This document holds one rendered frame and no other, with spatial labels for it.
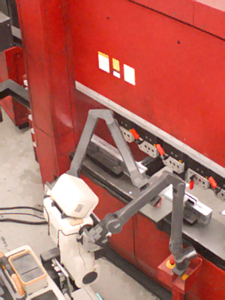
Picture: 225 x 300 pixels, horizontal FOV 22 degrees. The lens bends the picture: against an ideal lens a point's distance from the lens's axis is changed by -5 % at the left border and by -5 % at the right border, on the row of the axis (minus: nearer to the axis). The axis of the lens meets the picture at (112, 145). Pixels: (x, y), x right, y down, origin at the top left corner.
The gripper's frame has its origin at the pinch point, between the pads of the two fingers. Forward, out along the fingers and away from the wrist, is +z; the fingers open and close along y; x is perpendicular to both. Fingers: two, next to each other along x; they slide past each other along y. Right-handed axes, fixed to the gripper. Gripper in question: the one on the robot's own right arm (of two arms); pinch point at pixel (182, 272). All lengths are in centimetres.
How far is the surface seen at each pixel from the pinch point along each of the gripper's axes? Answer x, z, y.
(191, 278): -5.5, 3.5, 0.9
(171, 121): 36, -61, 50
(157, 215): 29.1, -18.2, 16.4
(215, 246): -7.4, -3.9, 23.2
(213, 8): 10, -139, 66
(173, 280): 3.8, 4.8, -5.3
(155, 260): 37, 41, 11
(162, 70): 43, -90, 58
